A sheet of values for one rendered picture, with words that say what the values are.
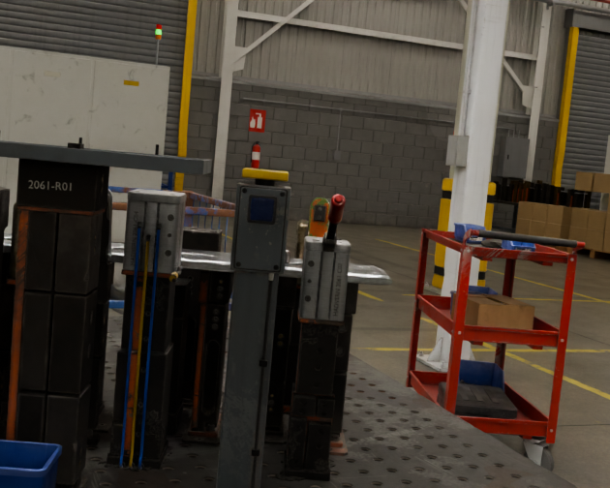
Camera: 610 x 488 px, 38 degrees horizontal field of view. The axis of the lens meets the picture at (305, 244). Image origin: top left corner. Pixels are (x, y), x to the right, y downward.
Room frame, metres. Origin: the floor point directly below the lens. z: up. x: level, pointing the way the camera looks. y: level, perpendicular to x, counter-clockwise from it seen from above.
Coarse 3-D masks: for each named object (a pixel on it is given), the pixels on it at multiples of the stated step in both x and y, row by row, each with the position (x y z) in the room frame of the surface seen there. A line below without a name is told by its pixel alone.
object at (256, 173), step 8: (248, 168) 1.15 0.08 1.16; (256, 168) 1.18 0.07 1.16; (248, 176) 1.15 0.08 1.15; (256, 176) 1.15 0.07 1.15; (264, 176) 1.15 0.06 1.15; (272, 176) 1.15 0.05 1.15; (280, 176) 1.15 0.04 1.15; (288, 176) 1.15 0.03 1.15; (256, 184) 1.17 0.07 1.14; (264, 184) 1.16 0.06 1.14; (272, 184) 1.17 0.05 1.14
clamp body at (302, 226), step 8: (304, 224) 1.65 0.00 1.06; (328, 224) 1.68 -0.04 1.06; (296, 232) 1.71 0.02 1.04; (304, 232) 1.65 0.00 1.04; (336, 232) 1.65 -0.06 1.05; (296, 240) 1.68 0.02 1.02; (296, 248) 1.65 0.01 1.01; (296, 256) 1.65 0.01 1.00; (296, 288) 1.65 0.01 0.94; (296, 296) 1.65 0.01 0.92; (296, 304) 1.65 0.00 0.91; (296, 312) 1.65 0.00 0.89; (296, 320) 1.65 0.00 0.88; (296, 328) 1.65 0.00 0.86; (296, 336) 1.65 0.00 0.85; (296, 344) 1.66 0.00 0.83; (296, 352) 1.65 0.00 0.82; (288, 360) 1.65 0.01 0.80; (296, 360) 1.65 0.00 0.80; (288, 368) 1.65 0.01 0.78; (288, 376) 1.65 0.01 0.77; (288, 384) 1.65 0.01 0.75; (288, 392) 1.65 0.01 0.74; (288, 400) 1.65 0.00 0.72; (288, 408) 1.64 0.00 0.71
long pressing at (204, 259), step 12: (120, 252) 1.42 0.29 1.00; (192, 252) 1.54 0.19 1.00; (204, 252) 1.56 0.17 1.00; (216, 252) 1.57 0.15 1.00; (180, 264) 1.41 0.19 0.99; (192, 264) 1.41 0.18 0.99; (204, 264) 1.41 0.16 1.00; (216, 264) 1.42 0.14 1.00; (228, 264) 1.42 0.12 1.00; (288, 264) 1.49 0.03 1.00; (300, 264) 1.53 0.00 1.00; (360, 264) 1.58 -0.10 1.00; (288, 276) 1.42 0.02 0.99; (300, 276) 1.42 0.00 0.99; (348, 276) 1.42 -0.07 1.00; (360, 276) 1.42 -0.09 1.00; (372, 276) 1.43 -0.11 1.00; (384, 276) 1.44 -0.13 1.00
